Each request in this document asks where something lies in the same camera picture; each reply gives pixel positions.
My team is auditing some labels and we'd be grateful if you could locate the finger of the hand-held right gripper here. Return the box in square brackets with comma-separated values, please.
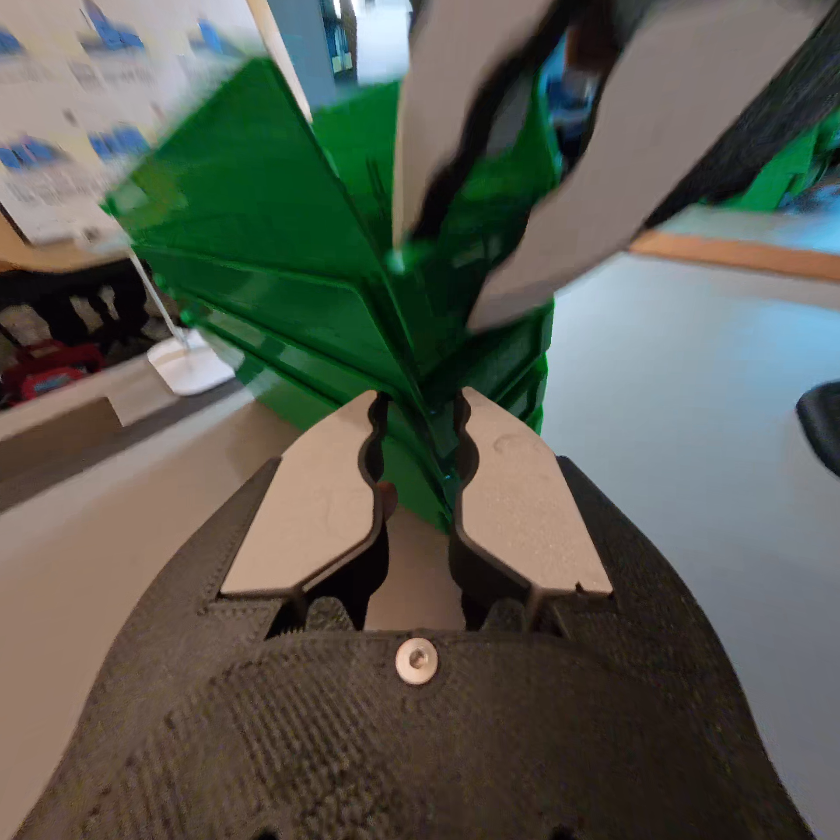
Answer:
[466, 0, 837, 333]
[391, 0, 573, 258]

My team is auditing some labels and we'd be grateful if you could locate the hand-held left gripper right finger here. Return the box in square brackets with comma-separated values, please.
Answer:
[448, 387, 615, 630]

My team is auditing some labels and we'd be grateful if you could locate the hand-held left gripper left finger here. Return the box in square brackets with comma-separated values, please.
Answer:
[220, 390, 399, 631]

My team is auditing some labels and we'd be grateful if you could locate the grey desk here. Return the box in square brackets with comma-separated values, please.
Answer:
[0, 252, 840, 840]

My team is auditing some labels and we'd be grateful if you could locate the nested green bin stack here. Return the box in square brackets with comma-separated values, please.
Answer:
[705, 121, 840, 212]

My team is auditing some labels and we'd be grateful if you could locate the red bag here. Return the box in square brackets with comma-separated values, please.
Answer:
[0, 340, 107, 406]

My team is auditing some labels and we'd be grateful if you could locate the black round cushion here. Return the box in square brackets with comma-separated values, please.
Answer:
[795, 381, 840, 478]

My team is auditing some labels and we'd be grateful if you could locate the printed instruction sheet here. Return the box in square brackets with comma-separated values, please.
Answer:
[0, 0, 266, 247]

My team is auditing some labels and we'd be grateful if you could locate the wooden clipboard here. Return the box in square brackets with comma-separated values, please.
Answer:
[0, 0, 315, 274]

